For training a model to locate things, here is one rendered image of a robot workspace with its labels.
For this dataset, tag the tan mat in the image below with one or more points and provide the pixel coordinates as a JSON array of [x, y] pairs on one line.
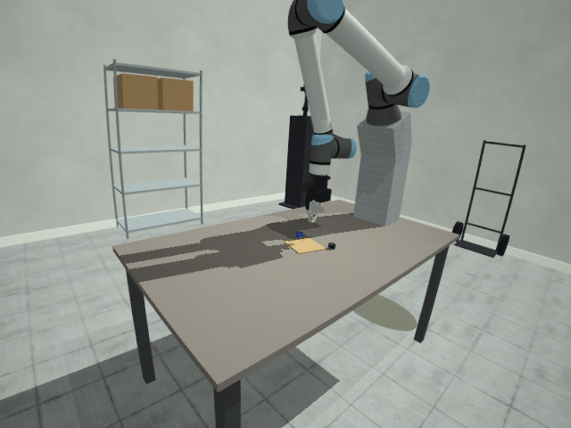
[[304, 245]]

